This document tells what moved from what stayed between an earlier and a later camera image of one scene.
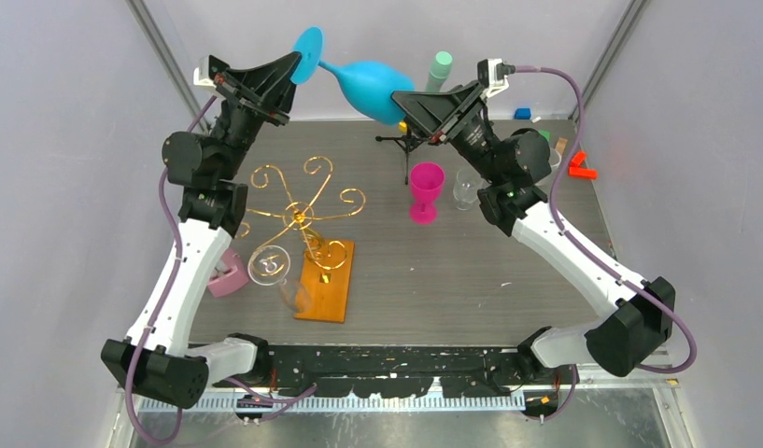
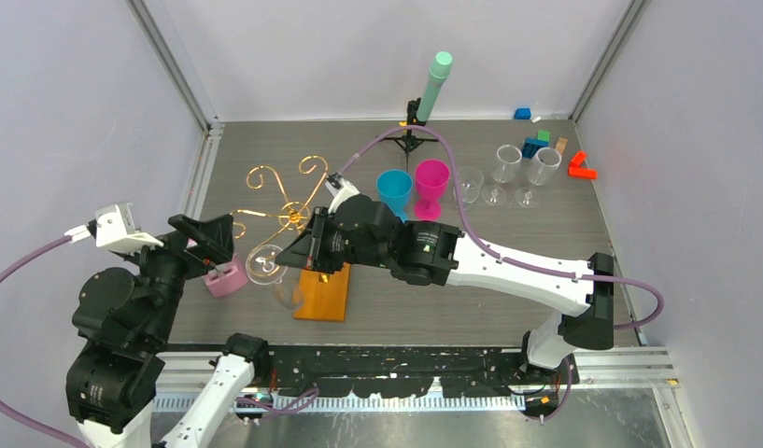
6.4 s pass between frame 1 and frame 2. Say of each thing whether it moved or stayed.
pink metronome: stayed
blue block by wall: stayed
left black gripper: moved
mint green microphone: stayed
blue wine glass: moved
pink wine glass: stayed
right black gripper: moved
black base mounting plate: stayed
